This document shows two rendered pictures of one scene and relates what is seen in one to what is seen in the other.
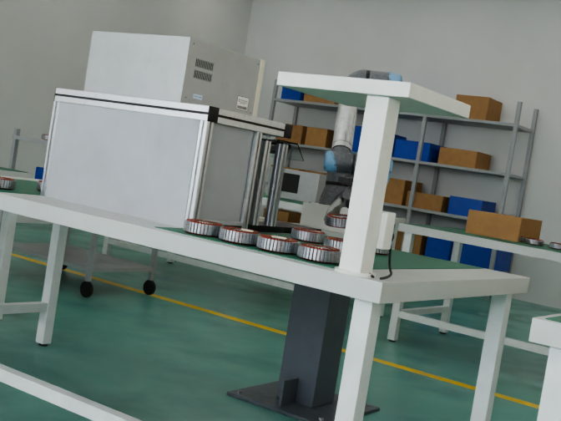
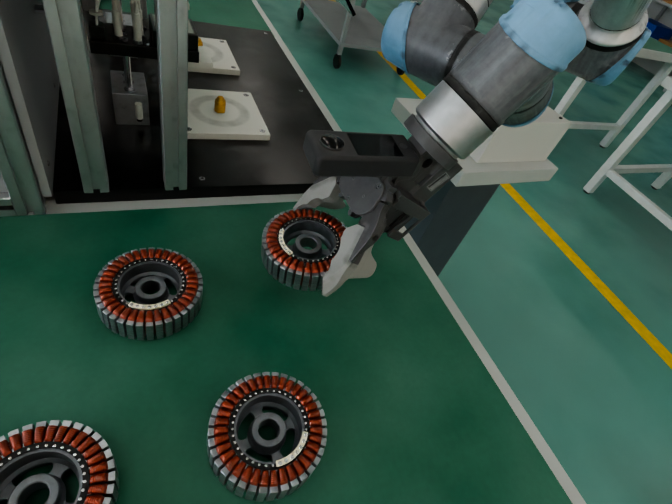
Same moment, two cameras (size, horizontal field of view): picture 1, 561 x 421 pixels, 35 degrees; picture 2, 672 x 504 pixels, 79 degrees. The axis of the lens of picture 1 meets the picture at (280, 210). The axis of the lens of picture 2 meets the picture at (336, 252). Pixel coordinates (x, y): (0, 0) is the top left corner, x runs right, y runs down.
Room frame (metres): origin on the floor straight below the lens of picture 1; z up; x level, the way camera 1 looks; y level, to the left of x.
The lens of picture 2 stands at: (2.66, -0.36, 1.18)
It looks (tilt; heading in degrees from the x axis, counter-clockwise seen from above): 44 degrees down; 19
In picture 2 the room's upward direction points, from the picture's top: 21 degrees clockwise
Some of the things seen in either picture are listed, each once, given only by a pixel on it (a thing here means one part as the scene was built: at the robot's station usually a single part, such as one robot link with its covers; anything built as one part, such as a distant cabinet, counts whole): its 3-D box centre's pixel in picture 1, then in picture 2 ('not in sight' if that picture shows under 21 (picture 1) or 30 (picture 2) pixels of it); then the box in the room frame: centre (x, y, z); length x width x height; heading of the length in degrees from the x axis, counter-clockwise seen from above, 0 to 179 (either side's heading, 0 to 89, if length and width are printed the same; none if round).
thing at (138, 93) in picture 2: not in sight; (130, 97); (3.06, 0.21, 0.80); 0.07 x 0.05 x 0.06; 56
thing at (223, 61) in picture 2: not in sight; (197, 53); (3.32, 0.33, 0.78); 0.15 x 0.15 x 0.01; 56
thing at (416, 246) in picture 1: (413, 240); not in sight; (9.67, -1.49, 0.42); 0.40 x 0.36 x 0.28; 146
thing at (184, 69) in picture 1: (174, 75); not in sight; (2.99, 0.42, 1.22); 0.44 x 0.39 x 0.20; 56
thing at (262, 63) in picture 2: (214, 215); (199, 88); (3.23, 0.24, 0.76); 0.64 x 0.47 x 0.02; 56
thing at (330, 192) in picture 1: (337, 194); not in sight; (3.72, -0.23, 0.90); 0.15 x 0.15 x 0.10
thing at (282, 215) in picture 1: (284, 219); not in sight; (10.65, -0.06, 0.37); 0.40 x 0.36 x 0.19; 146
